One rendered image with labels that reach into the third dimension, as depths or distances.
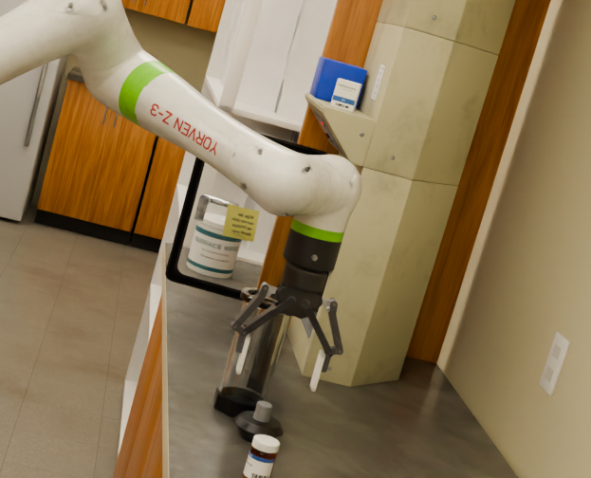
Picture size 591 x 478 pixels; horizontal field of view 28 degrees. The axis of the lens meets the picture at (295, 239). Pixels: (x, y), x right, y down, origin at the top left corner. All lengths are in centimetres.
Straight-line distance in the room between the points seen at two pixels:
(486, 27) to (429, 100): 21
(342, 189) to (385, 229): 56
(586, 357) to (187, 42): 598
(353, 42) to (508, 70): 38
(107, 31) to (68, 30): 7
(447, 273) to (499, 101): 44
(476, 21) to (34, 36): 98
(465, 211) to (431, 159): 42
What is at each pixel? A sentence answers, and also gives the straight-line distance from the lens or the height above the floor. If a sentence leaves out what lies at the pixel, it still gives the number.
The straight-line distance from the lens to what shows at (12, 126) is 742.
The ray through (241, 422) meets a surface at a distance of 211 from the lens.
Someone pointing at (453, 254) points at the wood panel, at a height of 122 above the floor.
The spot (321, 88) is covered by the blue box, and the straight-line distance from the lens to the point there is 267.
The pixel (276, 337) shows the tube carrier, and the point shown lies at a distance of 218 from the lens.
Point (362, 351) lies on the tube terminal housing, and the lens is 259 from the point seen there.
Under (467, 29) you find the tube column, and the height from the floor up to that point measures 174.
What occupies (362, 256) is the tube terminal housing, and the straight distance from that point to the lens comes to 253.
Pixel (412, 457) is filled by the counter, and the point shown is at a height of 94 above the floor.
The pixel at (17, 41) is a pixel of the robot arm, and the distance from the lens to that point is 203.
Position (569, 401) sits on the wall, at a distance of 232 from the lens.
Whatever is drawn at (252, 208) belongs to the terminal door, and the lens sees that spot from 281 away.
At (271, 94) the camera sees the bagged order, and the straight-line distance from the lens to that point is 385.
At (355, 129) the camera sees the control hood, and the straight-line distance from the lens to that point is 248.
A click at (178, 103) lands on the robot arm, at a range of 203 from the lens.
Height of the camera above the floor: 167
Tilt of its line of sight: 10 degrees down
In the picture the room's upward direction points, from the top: 16 degrees clockwise
